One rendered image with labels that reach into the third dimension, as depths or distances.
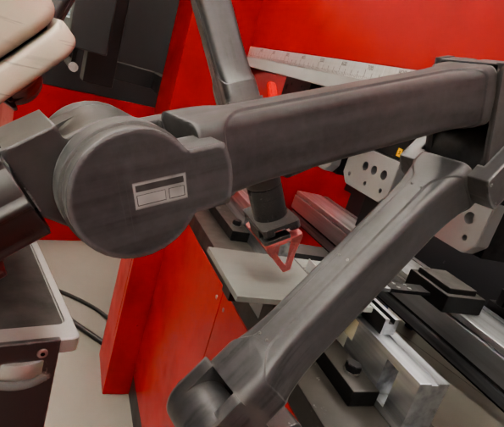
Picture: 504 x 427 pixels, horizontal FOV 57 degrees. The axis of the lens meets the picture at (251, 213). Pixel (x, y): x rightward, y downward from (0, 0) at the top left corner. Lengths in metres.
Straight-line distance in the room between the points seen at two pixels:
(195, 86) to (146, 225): 1.31
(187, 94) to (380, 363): 1.06
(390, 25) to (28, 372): 0.80
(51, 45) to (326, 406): 0.63
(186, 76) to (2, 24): 1.19
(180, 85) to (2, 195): 1.31
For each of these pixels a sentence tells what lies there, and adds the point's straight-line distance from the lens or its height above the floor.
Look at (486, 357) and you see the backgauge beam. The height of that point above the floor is 0.95.
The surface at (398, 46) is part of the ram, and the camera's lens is 0.92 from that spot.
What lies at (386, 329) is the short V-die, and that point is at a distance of 0.85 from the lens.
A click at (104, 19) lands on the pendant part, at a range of 1.64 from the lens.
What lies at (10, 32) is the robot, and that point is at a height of 1.30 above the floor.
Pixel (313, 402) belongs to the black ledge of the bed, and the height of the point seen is 0.87.
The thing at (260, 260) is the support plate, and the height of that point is 1.00.
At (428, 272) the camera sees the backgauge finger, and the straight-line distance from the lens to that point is 1.07.
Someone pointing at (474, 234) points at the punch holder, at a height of 1.21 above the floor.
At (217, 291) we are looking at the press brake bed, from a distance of 1.16.
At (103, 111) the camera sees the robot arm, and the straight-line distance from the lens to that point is 0.31.
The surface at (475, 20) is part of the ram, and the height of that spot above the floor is 1.48.
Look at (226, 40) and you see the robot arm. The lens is 0.74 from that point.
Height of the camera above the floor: 1.32
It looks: 16 degrees down
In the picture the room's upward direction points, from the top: 17 degrees clockwise
